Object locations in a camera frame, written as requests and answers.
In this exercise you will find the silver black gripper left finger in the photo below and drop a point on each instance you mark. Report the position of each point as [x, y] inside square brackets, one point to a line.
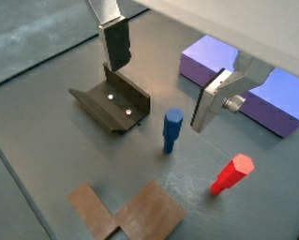
[113, 31]

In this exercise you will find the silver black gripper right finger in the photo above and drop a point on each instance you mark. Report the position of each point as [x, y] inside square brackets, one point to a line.
[220, 94]

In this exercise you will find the brown T-shaped block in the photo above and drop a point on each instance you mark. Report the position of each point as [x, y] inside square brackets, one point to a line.
[147, 218]

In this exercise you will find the black angled fixture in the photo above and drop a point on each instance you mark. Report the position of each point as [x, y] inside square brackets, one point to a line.
[116, 102]

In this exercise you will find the purple base block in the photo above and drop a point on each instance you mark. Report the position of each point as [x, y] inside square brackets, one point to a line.
[271, 103]

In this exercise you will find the blue hexagonal peg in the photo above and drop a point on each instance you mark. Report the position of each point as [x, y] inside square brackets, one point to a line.
[171, 129]

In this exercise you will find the red hexagonal peg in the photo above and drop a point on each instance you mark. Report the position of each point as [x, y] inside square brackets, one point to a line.
[239, 167]

